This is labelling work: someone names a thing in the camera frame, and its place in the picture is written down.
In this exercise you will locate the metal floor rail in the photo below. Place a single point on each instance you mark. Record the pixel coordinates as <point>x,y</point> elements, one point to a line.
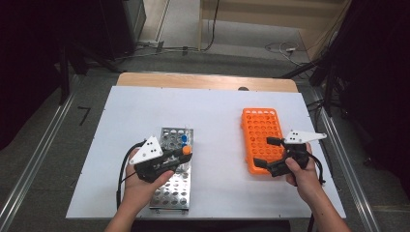
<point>364,206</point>
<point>38,154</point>

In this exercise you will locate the dark curtain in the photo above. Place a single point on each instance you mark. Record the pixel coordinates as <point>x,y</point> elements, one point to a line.
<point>29,64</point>
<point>380,80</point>

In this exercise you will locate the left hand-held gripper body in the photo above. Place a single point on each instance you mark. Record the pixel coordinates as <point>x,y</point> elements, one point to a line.
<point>148,151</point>

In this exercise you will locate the white board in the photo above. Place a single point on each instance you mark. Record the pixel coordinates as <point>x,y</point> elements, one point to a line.
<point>212,106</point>

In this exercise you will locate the black cabinet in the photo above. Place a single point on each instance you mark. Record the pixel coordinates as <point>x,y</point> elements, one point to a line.
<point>119,25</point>

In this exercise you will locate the person's dark clothing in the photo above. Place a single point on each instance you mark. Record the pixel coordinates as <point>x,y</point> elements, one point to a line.
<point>206,226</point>

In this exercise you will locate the person's right hand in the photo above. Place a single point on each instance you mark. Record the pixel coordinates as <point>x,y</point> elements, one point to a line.
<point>304,180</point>

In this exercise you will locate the person's left hand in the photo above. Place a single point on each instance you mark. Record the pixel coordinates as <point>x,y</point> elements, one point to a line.
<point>138,191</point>

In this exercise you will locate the orange-capped clear test tube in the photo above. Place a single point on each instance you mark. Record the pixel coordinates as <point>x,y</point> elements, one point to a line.
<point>187,150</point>

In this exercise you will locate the orange plastic test tube rack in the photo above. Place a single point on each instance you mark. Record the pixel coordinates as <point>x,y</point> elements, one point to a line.
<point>257,129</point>

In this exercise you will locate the wooden table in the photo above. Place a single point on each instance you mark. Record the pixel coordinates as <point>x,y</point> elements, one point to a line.
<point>193,80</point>

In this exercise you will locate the black metal stand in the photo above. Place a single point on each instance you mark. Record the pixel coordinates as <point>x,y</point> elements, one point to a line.
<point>328,90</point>
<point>64,74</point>

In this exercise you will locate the metal test tube rack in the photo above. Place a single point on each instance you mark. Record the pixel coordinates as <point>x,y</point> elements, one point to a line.
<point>170,193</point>

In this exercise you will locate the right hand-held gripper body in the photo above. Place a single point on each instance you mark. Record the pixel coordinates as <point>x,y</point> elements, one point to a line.
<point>303,137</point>

